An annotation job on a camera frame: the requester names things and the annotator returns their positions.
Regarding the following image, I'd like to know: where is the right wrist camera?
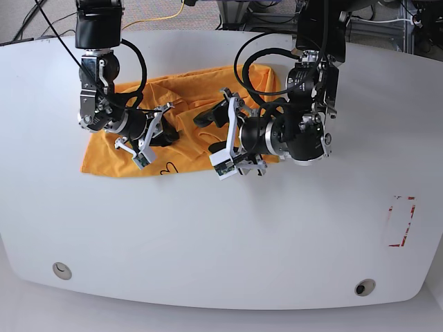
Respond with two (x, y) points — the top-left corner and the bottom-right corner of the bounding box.
(132, 149), (156, 169)

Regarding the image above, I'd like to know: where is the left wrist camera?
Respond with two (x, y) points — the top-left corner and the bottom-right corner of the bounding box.
(210, 149), (238, 181)

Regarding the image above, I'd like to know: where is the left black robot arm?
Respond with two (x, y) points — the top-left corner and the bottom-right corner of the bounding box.
(194, 1), (372, 180)

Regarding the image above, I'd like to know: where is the aluminium frame stand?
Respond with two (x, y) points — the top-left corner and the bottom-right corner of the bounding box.
(216, 1), (251, 30)

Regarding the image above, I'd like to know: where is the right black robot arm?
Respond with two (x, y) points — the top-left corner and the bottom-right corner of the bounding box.
(75, 1), (179, 169)

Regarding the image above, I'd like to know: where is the right table grommet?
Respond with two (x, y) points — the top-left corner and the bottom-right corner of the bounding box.
(354, 279), (376, 297)

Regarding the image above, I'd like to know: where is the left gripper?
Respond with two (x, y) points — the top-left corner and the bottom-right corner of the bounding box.
(193, 88), (267, 176)

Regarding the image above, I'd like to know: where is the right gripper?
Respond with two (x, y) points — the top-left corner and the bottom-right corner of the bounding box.
(113, 102), (179, 157)

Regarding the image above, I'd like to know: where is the white cable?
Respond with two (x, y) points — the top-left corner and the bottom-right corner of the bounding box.
(349, 17), (416, 27)

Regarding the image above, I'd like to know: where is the table grommet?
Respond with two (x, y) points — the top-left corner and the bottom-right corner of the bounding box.
(354, 279), (376, 297)
(53, 262), (72, 281)

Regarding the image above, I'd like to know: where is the left table grommet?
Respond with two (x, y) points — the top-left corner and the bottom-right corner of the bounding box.
(53, 262), (72, 281)

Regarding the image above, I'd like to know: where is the yellow cable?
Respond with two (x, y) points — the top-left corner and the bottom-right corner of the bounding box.
(120, 0), (184, 32)

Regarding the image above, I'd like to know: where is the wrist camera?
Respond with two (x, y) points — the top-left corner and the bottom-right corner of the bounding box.
(210, 149), (238, 181)
(132, 149), (156, 169)

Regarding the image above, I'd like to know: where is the orange t-shirt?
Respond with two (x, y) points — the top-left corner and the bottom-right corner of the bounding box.
(80, 64), (283, 178)

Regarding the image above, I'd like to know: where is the red tape rectangle marking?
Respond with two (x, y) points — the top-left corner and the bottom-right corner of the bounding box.
(384, 196), (417, 248)

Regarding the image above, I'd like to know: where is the black cable on floor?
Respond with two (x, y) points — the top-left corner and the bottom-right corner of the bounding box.
(0, 0), (77, 46)

